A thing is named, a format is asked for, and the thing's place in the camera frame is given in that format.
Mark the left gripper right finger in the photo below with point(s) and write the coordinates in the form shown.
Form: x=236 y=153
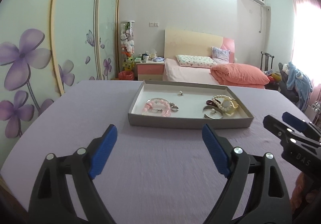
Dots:
x=268 y=200

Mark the grey metal cuff bangle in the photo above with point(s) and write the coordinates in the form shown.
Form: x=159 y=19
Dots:
x=207 y=113

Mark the blue clothing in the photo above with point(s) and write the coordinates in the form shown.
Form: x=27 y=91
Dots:
x=300 y=82

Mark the wall socket plate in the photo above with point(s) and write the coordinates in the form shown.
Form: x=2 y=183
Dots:
x=154 y=24

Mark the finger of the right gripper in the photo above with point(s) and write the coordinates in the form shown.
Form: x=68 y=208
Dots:
x=308 y=129
x=283 y=132

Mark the pink curtain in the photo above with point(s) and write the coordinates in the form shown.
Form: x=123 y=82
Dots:
x=306 y=39

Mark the grey cardboard tray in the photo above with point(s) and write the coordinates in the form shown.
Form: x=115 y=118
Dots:
x=186 y=111

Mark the small purple patterned pillow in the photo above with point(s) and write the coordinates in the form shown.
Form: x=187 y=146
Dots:
x=221 y=54

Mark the dark wooden chair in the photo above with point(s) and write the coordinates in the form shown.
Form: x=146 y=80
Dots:
x=266 y=61

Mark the floral white pillow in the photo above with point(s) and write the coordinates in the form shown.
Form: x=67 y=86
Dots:
x=195 y=61

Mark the thin silver bangle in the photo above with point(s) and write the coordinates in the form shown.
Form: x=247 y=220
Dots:
x=157 y=100

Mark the bed with beige headboard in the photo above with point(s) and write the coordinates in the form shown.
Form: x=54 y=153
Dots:
x=182 y=42

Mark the plush toy display tube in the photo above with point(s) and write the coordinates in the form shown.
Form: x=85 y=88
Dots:
x=127 y=48

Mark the salmon folded duvet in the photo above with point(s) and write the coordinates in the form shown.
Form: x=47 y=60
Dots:
x=238 y=74

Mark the purple table cloth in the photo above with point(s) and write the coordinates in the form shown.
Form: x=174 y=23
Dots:
x=153 y=175

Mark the pink bedside table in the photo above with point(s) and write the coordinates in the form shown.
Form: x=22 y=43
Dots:
x=150 y=70

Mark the red waste bin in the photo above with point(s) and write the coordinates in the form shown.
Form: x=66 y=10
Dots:
x=126 y=75

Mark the floral sliding wardrobe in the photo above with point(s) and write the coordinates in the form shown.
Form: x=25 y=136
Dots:
x=48 y=46

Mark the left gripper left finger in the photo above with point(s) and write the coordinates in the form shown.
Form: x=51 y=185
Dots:
x=50 y=200

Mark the yellow wrist watch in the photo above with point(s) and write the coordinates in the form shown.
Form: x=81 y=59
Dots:
x=229 y=106

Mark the white mug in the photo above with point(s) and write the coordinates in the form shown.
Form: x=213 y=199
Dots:
x=145 y=58

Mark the right hand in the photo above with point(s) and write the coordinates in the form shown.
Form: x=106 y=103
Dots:
x=305 y=200

